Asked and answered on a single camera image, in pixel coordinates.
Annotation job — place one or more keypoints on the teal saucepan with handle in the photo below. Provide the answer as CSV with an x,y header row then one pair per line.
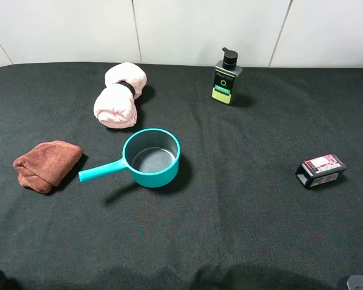
x,y
150,155

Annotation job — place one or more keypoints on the black band on towel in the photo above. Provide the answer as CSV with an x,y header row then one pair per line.
x,y
130,87

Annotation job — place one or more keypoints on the grey object bottom right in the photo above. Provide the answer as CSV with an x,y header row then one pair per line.
x,y
352,282

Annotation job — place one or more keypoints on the black box red label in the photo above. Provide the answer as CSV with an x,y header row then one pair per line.
x,y
320,170

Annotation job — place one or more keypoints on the folded brown cloth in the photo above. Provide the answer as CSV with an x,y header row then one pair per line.
x,y
46,165

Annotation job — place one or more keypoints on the black tablecloth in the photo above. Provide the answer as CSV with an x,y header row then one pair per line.
x,y
234,217

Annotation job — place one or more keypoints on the grey green pump bottle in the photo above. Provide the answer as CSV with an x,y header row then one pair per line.
x,y
226,74

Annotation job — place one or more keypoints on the rolled pink towel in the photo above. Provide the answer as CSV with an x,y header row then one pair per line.
x,y
115,107

